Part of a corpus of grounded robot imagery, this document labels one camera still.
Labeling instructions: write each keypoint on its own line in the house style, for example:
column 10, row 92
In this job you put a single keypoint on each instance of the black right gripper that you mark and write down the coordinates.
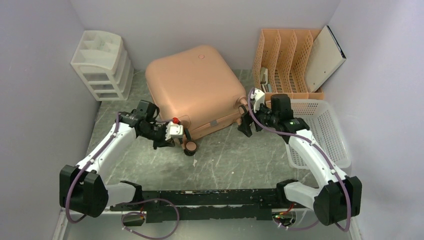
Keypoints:
column 247, row 118

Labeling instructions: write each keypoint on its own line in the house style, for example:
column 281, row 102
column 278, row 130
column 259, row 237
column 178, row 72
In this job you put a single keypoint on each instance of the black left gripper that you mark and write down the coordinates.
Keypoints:
column 163, row 142

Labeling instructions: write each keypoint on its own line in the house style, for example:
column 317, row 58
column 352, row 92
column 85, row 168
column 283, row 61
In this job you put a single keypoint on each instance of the white plastic mesh basket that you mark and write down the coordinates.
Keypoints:
column 322, row 121

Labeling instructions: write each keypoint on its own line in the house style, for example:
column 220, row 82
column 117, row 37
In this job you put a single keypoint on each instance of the orange plastic file rack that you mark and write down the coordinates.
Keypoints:
column 280, row 63

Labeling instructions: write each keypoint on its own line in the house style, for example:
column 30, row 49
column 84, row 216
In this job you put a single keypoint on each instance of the pink hard-shell suitcase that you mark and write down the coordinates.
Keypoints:
column 199, row 88

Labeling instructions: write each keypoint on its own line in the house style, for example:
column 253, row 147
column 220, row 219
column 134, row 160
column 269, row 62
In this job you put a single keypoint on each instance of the white plastic drawer organizer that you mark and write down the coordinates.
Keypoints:
column 104, row 66

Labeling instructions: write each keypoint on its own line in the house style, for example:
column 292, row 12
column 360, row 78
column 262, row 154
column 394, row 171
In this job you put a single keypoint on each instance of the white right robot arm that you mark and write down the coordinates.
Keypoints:
column 338, row 196

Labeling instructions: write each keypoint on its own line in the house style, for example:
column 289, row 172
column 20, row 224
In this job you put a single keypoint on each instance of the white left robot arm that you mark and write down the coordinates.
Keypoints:
column 81, row 186

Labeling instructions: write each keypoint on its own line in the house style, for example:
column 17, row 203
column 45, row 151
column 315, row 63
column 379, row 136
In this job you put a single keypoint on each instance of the black suitcase wheel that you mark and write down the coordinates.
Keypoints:
column 190, row 148

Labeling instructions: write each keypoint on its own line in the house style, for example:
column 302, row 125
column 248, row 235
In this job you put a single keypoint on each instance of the white flat board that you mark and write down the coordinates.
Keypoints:
column 326, row 56

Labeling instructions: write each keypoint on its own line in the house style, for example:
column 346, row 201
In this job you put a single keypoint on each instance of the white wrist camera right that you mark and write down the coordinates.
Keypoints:
column 258, row 97

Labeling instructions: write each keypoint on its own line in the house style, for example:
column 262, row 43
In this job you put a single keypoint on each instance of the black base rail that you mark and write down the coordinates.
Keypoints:
column 218, row 204

